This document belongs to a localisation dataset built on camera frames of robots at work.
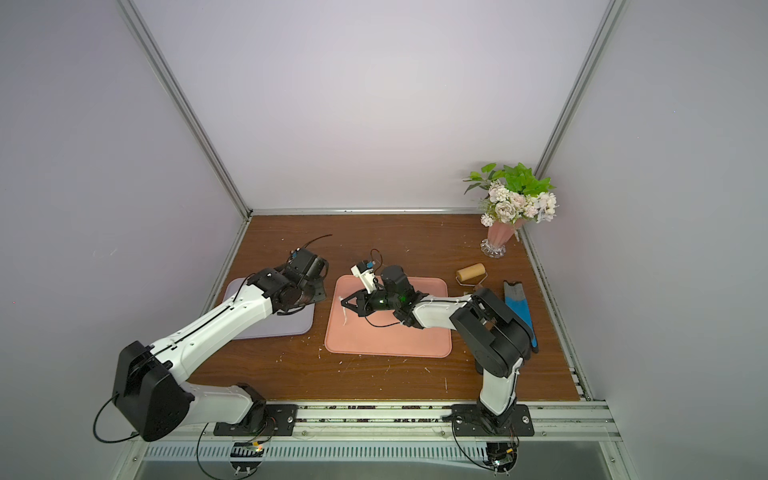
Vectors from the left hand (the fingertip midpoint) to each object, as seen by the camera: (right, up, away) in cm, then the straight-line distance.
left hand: (324, 289), depth 83 cm
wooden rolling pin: (+47, +3, +17) cm, 50 cm away
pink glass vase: (+55, +16, +14) cm, 59 cm away
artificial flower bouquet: (+55, +28, +2) cm, 62 cm away
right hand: (+6, -2, -1) cm, 6 cm away
